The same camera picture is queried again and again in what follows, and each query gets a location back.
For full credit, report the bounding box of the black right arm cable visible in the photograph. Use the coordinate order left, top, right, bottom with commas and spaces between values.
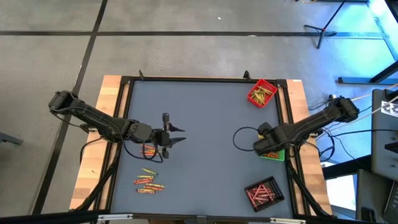
232, 126, 261, 152

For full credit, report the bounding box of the grey table mat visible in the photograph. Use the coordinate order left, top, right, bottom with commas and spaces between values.
111, 80, 293, 217

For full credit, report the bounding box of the white fiducial marker sheet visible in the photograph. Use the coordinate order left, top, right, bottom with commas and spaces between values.
381, 100, 398, 118

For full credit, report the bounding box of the grey equipment box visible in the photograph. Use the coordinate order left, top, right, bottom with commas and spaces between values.
355, 169, 398, 224

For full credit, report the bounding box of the grey equipment cabinet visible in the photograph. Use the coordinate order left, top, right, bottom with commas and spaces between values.
371, 88, 398, 182

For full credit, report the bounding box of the metal rig base frame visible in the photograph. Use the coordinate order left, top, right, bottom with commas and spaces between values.
338, 0, 398, 85

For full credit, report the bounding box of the black base cable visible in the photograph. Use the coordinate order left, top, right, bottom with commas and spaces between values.
80, 136, 105, 164

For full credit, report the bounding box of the black plastic basket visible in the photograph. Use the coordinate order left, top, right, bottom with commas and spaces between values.
244, 176, 285, 213

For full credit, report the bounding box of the black floor beam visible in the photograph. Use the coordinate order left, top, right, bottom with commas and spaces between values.
322, 154, 373, 180

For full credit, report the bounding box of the white power cable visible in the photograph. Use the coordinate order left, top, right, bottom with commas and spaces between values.
348, 83, 398, 103

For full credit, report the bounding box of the black tripod stand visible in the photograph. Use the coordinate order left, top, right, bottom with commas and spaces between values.
303, 0, 346, 50

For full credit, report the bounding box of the black floor cable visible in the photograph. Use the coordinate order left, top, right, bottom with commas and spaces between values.
329, 128, 398, 138

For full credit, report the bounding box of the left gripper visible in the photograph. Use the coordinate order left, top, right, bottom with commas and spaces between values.
132, 112, 187, 159

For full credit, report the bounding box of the red plastic basket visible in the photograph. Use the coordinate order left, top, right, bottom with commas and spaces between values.
247, 78, 278, 109

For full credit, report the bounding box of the grey metal foot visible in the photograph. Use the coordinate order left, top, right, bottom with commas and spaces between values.
0, 132, 23, 146

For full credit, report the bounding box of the black table frame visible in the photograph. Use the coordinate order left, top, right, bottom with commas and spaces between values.
71, 74, 332, 224

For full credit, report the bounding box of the silver aluminium bracket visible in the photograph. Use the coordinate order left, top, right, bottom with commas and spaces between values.
269, 217, 307, 224
97, 213, 134, 222

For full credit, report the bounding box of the green plastic basket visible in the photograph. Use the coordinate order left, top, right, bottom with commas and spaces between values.
260, 149, 285, 162

